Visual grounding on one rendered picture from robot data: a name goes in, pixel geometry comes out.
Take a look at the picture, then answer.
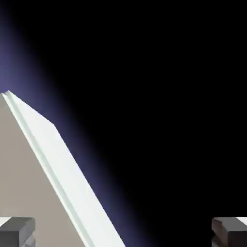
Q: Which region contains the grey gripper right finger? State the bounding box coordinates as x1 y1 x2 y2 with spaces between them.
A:
211 216 247 247

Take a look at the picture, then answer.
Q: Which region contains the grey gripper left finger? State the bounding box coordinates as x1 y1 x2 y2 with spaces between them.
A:
0 216 36 247

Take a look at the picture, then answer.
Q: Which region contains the pale painted cabinet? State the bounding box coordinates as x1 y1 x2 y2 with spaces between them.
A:
0 90 126 247

